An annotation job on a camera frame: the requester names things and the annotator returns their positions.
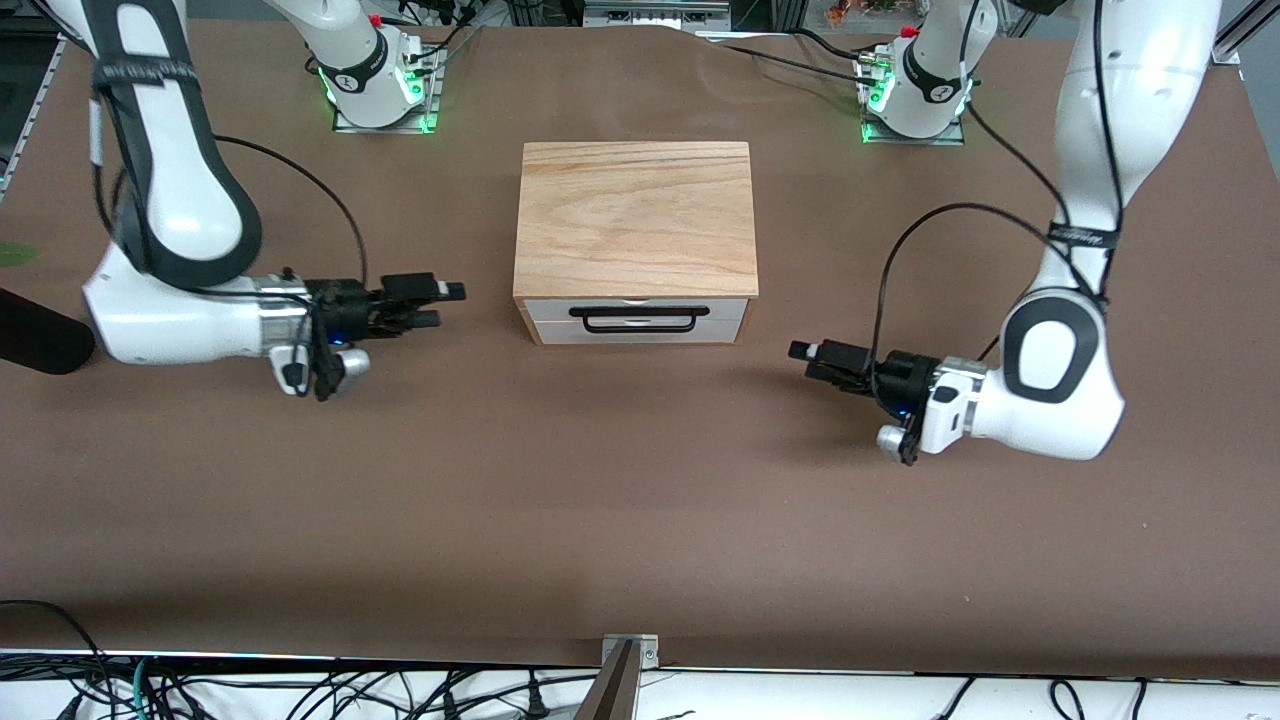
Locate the aluminium corner profile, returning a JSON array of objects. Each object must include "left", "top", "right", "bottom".
[{"left": 1207, "top": 0, "right": 1280, "bottom": 67}]

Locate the light wooden drawer cabinet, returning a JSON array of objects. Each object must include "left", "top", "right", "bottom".
[{"left": 513, "top": 141, "right": 760, "bottom": 347}]

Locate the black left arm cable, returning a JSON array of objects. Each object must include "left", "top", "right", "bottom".
[{"left": 870, "top": 0, "right": 1129, "bottom": 403}]

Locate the silver metal bracket plate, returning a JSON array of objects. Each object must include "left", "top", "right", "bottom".
[{"left": 600, "top": 632, "right": 661, "bottom": 671}]

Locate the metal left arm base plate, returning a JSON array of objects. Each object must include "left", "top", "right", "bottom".
[{"left": 861, "top": 55, "right": 967, "bottom": 147}]

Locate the brown table cover sheet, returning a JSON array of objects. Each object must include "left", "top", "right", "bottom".
[{"left": 0, "top": 15, "right": 1280, "bottom": 683}]

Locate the black rounded cylinder object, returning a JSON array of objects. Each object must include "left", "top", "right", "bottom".
[{"left": 0, "top": 287, "right": 97, "bottom": 377}]

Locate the wooden drawer with white front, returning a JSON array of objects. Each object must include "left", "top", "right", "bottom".
[{"left": 524, "top": 297, "right": 750, "bottom": 324}]

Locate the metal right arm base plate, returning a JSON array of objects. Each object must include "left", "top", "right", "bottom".
[{"left": 332, "top": 44, "right": 442, "bottom": 135}]

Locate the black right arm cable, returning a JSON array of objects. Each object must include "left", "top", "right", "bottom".
[{"left": 92, "top": 134, "right": 368, "bottom": 293}]

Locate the aluminium frame rail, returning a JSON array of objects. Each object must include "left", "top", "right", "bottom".
[{"left": 583, "top": 0, "right": 733, "bottom": 33}]

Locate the black cable across table edge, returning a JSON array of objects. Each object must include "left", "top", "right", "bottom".
[{"left": 700, "top": 28, "right": 886, "bottom": 89}]

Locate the grey metal strut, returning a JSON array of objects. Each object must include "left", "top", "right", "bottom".
[{"left": 572, "top": 640, "right": 640, "bottom": 720}]

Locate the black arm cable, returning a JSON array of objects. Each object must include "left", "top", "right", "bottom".
[
  {"left": 870, "top": 0, "right": 1129, "bottom": 403},
  {"left": 92, "top": 134, "right": 368, "bottom": 293}
]

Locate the black metal drawer handle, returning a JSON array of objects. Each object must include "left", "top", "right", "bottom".
[{"left": 568, "top": 305, "right": 712, "bottom": 334}]

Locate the black looped floor cable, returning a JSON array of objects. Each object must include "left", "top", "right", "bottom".
[{"left": 0, "top": 599, "right": 116, "bottom": 720}]

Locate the teal floor cable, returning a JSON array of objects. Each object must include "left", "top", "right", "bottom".
[{"left": 125, "top": 658, "right": 156, "bottom": 720}]

